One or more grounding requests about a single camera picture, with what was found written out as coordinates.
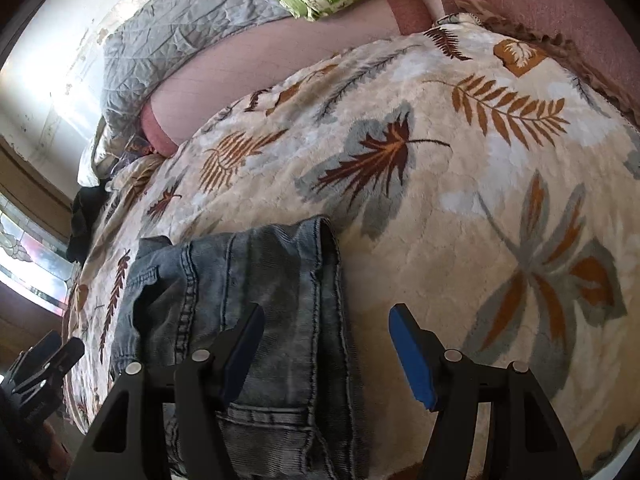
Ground black garment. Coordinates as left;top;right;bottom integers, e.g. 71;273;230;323
66;180;110;264

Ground blue denim jeans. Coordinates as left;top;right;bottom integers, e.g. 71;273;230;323
110;216;367;479

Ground grey quilted pillow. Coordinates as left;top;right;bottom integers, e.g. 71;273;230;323
101;0;290;145

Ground stained glass wooden door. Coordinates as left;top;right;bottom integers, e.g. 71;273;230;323
1;141;73;368

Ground small colourful packet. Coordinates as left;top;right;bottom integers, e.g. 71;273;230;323
119;133;155;166

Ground cream white pillow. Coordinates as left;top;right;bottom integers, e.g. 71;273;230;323
77;117;125;188

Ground leaf-patterned beige blanket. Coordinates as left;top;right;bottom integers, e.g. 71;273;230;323
64;14;639;479

